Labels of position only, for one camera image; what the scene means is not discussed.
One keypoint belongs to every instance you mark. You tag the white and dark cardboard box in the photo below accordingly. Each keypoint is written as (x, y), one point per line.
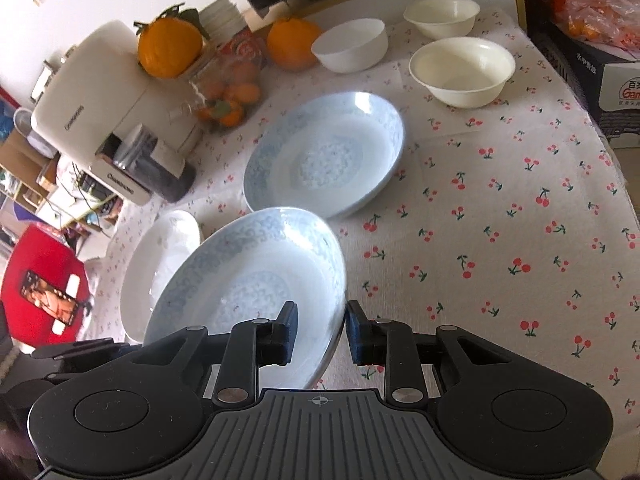
(620, 95)

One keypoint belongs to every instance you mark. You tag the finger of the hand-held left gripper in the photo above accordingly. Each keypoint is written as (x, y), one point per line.
(75, 349)

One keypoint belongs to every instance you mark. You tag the wooden shelf unit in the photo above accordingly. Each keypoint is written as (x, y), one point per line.
(25, 170)

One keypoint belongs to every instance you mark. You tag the large orange with leaves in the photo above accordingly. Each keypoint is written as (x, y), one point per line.
(167, 47)

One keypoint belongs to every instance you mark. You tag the stack of white containers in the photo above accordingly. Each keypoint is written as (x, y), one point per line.
(222, 17)

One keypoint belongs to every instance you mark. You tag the blue patterned plate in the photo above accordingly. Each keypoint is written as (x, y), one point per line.
(240, 270)
(325, 155)

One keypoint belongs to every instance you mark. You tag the red packet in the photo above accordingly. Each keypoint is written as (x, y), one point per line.
(245, 47)

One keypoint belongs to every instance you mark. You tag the cream air fryer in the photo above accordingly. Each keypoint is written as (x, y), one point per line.
(100, 90)

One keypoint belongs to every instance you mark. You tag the red seat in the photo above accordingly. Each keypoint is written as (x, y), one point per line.
(30, 255)

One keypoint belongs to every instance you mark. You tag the cherry print tablecloth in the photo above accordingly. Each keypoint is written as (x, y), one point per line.
(500, 210)

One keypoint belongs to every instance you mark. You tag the heap of small oranges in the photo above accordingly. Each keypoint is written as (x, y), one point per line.
(232, 107)

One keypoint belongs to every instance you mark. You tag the clear jar with dark contents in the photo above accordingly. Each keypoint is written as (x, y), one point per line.
(165, 175)

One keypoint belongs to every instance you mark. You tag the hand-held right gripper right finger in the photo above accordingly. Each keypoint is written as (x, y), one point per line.
(357, 337)

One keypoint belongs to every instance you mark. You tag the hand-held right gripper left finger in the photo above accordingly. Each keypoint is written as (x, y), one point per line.
(286, 335)

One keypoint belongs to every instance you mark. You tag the plastic bag of oranges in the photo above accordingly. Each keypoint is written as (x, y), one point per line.
(600, 10)

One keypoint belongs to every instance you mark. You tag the glass jar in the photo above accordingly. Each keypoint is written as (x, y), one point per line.
(210, 85)

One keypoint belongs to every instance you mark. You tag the plain white plate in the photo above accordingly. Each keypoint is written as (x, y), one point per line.
(150, 270)

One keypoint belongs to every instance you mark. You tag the white bowl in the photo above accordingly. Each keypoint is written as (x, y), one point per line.
(462, 72)
(350, 47)
(440, 15)

